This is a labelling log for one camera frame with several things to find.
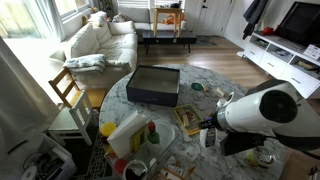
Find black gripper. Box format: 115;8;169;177
199;111;231;133

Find white bottle with blue lid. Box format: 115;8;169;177
199;116;218;149

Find round green lid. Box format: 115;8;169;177
190;82;204;92

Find clear round container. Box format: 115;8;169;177
146;119;176;151

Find white plastic container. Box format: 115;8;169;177
106;109;149;159

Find round red lid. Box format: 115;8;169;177
113;158;128;174

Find round yellow lid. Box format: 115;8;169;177
99;121;118;138

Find white storage box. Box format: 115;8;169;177
0;133;78;180

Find yellow dog picture book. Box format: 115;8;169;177
172;103;205;136

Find white measuring scoop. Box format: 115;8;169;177
184;146;199;163

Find clear plastic bin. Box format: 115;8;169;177
133;114;181;174

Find orange snack package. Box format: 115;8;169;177
159;155;196;180

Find dark blue cardboard box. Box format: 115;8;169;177
125;64;181;108

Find jar with dark contents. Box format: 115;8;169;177
122;159;149;180

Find white television stand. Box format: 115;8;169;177
237;31;320;100

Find black coffee table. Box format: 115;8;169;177
141;30;198;54

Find white door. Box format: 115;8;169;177
184;0;234;36

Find small red object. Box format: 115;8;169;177
261;26;275;36

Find orange toy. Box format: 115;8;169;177
163;13;184;26

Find dark patterned rug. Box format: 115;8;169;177
71;129;114;178

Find dark hanging jacket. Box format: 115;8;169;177
242;0;269;40

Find wooden side table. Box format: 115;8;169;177
153;7;185;38

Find wooden chair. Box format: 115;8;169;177
48;66;108;109

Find cream white sofa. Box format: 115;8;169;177
49;6;154;89

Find white paper sign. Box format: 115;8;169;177
303;43;320;61

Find small white chair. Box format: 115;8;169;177
48;90;95;147

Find black television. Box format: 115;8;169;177
278;1;320;48

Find grey white blanket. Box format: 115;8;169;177
63;53;107;75

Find floral patterned pillow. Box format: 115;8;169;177
111;13;133;24
87;10;108;28

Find white paper roll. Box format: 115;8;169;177
21;165;38;180

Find white curtain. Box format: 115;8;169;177
0;36;61;154

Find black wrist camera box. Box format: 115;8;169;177
219;131;268;157

